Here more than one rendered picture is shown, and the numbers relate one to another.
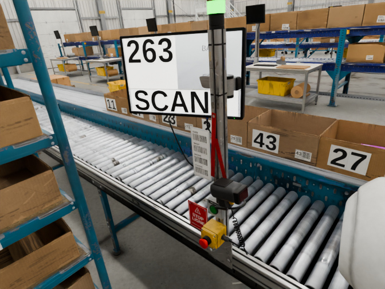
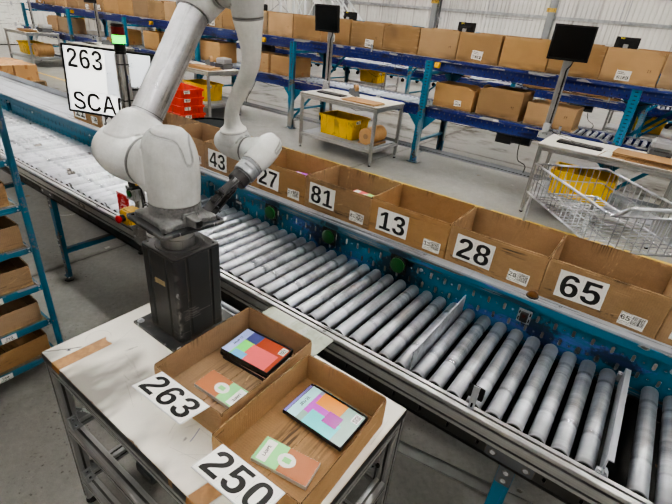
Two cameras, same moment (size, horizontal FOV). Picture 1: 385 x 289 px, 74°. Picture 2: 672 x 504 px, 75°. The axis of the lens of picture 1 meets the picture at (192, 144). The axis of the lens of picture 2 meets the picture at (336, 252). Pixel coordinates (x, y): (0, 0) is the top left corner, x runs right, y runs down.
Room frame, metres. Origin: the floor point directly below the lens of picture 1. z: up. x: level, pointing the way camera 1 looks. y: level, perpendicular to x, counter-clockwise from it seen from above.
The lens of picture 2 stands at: (-1.28, -0.71, 1.76)
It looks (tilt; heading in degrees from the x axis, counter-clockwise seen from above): 28 degrees down; 350
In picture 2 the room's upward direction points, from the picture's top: 6 degrees clockwise
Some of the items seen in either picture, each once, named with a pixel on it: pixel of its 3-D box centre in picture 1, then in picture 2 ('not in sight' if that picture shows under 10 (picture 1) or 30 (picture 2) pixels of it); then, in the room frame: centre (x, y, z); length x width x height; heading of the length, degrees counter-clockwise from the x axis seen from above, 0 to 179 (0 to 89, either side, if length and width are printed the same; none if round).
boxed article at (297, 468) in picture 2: not in sight; (285, 462); (-0.55, -0.76, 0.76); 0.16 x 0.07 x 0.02; 56
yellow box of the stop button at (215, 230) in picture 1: (220, 239); (133, 218); (0.72, -0.08, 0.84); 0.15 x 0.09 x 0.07; 46
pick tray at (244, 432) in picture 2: not in sight; (304, 428); (-0.49, -0.81, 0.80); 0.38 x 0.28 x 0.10; 138
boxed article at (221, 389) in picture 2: not in sight; (222, 390); (-0.31, -0.58, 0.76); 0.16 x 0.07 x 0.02; 49
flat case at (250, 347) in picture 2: not in sight; (257, 350); (-0.17, -0.68, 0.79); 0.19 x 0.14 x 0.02; 51
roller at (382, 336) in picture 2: not in sight; (400, 320); (0.08, -1.23, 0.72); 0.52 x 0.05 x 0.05; 136
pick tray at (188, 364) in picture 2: not in sight; (237, 364); (-0.24, -0.62, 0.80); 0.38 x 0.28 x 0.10; 138
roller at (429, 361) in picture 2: not in sight; (445, 342); (-0.06, -1.37, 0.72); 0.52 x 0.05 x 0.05; 136
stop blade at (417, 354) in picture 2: not in sight; (440, 329); (-0.04, -1.35, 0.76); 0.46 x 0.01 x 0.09; 136
